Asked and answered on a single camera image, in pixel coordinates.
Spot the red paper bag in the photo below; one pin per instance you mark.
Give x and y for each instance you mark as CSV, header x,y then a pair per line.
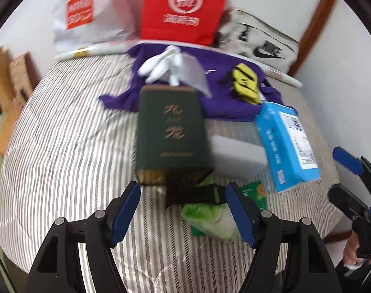
x,y
185,9

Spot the patterned cardboard box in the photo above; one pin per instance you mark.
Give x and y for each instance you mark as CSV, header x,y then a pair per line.
x,y
23,76

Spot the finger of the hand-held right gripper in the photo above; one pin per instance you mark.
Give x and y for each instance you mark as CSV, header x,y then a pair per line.
x,y
347,160
346,198

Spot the white sponge block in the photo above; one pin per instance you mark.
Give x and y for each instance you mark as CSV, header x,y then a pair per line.
x,y
239,155

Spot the green packet orange print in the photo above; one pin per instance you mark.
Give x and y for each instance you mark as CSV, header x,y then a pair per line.
x,y
255,193

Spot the blue tissue pack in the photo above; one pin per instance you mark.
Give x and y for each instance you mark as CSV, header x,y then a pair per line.
x,y
286,149

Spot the black fabric band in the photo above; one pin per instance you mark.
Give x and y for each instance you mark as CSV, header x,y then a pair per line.
x,y
191,195

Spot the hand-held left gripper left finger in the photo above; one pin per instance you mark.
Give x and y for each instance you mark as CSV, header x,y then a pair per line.
x,y
124,216

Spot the purple cloth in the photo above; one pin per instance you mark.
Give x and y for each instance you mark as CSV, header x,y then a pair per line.
x,y
222,97

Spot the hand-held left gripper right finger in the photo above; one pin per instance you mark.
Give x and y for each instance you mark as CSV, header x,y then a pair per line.
x,y
241,216

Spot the person's right hand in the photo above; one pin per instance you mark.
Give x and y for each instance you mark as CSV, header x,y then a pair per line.
x,y
353,250

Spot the yellow black pouch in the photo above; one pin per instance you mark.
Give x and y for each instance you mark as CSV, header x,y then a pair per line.
x,y
245,82

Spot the bright green wipes pack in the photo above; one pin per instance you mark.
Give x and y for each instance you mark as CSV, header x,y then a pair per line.
x,y
213,222

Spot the white plastic shopping bag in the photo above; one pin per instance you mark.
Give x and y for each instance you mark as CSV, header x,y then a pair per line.
x,y
109,15

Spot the white glove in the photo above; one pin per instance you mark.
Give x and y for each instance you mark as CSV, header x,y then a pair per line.
x,y
159,64

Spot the pale grey cloth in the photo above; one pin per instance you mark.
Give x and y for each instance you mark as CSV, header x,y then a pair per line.
x,y
194,73

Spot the dark green box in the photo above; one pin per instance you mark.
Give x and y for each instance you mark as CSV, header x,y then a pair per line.
x,y
170,134

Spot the wooden tray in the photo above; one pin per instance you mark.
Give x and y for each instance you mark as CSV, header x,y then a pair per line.
x,y
6,131

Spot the grey waist bag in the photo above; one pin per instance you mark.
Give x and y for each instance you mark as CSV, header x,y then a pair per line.
x,y
265,45

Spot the wooden boards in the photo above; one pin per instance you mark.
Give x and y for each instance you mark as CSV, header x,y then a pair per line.
x,y
0,76

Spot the brown wooden door frame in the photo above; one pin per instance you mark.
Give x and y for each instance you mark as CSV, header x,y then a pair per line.
x,y
313,27

